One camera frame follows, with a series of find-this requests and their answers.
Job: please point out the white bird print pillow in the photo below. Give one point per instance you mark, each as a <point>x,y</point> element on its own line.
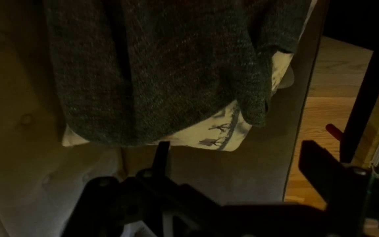
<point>220,127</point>

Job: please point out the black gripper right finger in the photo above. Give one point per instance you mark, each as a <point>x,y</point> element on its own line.
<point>341,187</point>

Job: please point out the dark grey towel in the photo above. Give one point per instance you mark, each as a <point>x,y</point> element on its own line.
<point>164,66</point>

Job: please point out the aluminium frame robot table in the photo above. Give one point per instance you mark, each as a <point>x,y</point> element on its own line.
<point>357,23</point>

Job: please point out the grey tufted sofa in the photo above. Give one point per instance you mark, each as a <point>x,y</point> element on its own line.
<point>41,179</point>

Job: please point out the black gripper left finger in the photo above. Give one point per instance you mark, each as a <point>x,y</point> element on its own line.
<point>161,162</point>

